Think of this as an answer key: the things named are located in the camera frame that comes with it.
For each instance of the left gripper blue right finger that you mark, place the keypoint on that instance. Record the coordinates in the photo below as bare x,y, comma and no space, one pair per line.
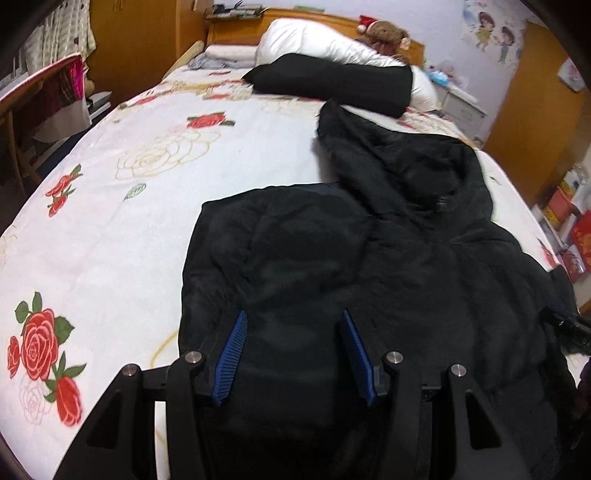
363,351

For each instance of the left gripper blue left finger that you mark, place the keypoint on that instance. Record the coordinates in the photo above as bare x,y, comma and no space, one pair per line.
222,352

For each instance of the black puffer jacket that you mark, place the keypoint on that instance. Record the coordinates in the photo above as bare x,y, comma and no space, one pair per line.
403,242

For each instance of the red gift box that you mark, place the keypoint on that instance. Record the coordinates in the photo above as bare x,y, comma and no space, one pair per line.
581,237

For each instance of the white floral bed blanket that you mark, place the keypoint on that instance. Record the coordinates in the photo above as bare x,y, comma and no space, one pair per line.
93,383

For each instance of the right wooden wardrobe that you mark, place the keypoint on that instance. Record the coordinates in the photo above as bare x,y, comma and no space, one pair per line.
543,127

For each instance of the wooden wardrobe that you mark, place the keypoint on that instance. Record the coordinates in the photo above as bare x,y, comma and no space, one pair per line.
543,127
137,41

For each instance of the grey bedside drawer cabinet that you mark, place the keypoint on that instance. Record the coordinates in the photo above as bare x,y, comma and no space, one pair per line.
467,116

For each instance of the folded black garment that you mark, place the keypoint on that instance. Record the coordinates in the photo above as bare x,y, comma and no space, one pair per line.
383,90

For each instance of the wooden desk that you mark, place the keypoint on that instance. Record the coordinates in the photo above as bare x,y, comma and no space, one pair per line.
48,106

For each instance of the white pillow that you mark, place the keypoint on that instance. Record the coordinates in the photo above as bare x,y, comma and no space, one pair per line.
341,50

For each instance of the wooden headboard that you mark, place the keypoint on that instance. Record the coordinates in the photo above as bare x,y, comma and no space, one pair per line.
286,25

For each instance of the left wooden wardrobe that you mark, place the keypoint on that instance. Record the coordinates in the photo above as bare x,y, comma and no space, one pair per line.
137,41

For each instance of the brown teddy bear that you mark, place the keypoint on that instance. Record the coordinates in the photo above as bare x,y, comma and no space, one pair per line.
385,37

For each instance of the patterned window curtain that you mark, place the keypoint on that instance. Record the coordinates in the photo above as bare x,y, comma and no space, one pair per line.
67,30

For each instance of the cartoon wall sticker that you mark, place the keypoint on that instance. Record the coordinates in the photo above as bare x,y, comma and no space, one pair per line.
495,29

